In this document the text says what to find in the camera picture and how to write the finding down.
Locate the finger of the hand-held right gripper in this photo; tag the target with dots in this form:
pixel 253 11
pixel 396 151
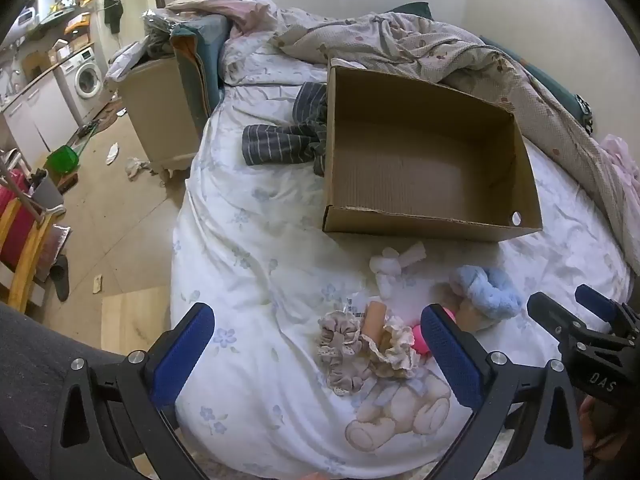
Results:
pixel 595 305
pixel 550 315

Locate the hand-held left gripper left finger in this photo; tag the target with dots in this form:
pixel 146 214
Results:
pixel 182 355

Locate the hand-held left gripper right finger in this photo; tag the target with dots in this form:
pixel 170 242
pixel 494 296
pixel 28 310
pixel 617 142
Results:
pixel 452 360

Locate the cream lace scrunchie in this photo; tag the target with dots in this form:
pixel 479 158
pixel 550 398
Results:
pixel 395 355

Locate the blue fluffy scrunchie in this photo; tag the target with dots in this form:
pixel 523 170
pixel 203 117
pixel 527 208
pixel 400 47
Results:
pixel 495 290

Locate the beige foam cylinder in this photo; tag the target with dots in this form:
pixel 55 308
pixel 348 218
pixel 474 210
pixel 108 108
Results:
pixel 375 320

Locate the grey-beige lace scrunchie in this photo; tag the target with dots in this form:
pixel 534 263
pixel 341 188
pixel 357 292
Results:
pixel 340 355

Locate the brown cardboard box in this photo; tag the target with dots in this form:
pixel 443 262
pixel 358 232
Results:
pixel 425 160

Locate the person's right hand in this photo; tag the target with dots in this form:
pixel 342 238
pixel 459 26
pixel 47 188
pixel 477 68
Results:
pixel 590 425

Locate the light wooden board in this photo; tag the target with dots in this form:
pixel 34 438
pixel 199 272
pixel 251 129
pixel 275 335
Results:
pixel 135 317

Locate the small floor tag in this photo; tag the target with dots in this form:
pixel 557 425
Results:
pixel 97 283

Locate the clear plastic packet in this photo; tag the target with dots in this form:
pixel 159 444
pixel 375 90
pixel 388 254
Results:
pixel 354 305

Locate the dark slipper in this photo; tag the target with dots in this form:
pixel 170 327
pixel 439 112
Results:
pixel 61 280

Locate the pink cloth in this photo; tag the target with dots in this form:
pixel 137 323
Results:
pixel 622 160

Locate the person's left leg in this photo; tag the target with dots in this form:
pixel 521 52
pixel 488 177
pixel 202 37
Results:
pixel 35 370

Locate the quilted seat cushion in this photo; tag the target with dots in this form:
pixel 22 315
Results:
pixel 52 252

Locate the wooden chair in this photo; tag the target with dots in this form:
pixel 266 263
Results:
pixel 25 260

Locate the crumpled tissue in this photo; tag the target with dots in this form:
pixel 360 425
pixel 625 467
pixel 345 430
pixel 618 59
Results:
pixel 136 167

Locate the grey bin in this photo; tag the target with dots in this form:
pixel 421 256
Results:
pixel 47 192

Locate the white paper scrap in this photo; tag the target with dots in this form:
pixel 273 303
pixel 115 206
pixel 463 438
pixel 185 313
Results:
pixel 112 154

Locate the red suitcase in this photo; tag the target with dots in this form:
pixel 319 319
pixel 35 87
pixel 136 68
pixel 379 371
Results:
pixel 12 220

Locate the teal pillow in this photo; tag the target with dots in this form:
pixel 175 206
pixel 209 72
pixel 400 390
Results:
pixel 550 82

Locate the green dustpan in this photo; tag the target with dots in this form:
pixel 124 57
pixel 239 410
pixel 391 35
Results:
pixel 62 160

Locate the grey striped garment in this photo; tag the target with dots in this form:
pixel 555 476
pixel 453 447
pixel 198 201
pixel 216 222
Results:
pixel 280 142

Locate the beige nightstand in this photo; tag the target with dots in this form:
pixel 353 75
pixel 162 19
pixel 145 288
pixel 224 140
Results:
pixel 160 110

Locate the white floor cabinet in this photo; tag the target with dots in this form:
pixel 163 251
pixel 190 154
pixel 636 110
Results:
pixel 35 115

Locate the white washing machine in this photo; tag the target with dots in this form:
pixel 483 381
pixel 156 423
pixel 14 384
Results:
pixel 85 77

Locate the teal headboard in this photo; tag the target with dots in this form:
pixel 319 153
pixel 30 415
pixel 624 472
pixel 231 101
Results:
pixel 210 60

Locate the white plastic bag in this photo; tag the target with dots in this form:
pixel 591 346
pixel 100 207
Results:
pixel 125 62

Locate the beige patterned quilt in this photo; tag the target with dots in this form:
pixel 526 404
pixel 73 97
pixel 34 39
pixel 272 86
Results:
pixel 400 35

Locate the grey clothes pile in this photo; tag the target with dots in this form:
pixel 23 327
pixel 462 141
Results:
pixel 157 35

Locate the pink crumpled blanket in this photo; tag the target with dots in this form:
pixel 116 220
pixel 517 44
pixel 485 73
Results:
pixel 240 10

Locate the black hanging garment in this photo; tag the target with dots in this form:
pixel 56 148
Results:
pixel 113 10

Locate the cluttered wall shelves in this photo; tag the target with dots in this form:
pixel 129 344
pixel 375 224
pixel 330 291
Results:
pixel 55 10

